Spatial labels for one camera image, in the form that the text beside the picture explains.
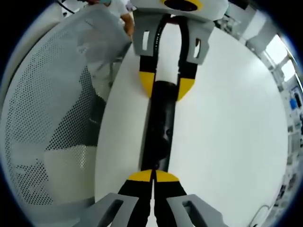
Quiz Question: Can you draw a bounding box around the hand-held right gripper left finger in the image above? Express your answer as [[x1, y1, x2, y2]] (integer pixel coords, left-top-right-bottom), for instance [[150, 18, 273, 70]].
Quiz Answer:
[[79, 169, 154, 227]]

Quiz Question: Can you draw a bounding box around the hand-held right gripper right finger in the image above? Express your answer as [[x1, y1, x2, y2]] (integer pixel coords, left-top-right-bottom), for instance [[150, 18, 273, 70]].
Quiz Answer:
[[153, 170, 226, 227]]

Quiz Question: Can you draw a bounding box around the black remote control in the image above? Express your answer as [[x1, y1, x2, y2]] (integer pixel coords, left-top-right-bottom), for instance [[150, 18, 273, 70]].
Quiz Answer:
[[141, 79, 178, 172]]

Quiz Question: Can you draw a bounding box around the bright window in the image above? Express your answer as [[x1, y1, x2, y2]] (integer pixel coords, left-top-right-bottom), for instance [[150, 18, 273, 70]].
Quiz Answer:
[[265, 35, 298, 82]]

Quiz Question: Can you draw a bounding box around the white perforated laundry basket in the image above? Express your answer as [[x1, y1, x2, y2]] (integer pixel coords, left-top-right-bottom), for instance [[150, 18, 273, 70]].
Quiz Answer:
[[0, 7, 133, 213]]

